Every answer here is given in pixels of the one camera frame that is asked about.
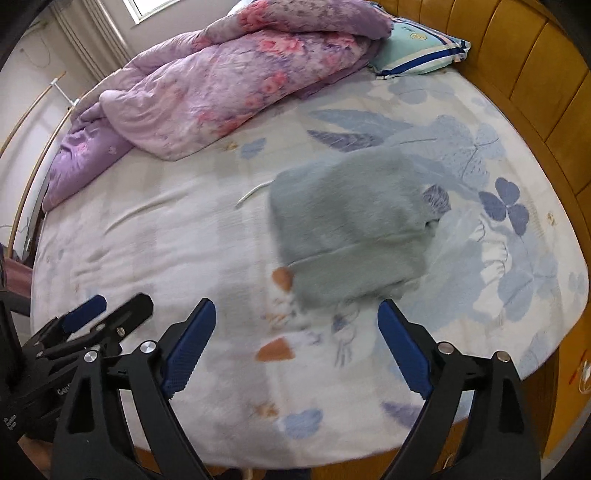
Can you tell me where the person's left hand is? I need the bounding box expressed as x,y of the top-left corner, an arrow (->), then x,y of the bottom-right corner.
18,436 -> 53,479

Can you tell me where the teal striped pillow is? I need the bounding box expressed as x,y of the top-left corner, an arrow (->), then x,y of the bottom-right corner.
369,17 -> 471,78

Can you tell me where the pink box by wall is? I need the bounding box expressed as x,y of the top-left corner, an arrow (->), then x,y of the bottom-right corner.
1,257 -> 32,299

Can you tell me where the grey fleece hoodie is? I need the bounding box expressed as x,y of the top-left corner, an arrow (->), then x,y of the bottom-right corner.
269,147 -> 442,309

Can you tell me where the purple floral quilt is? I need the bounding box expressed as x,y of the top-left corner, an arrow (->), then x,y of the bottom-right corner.
42,1 -> 393,211

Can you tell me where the white hoodie drawstring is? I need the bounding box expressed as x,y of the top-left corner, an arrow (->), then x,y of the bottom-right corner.
235,180 -> 273,209

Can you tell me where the white floral bed sheet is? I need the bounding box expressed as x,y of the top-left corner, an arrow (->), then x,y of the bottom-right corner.
32,69 -> 588,467

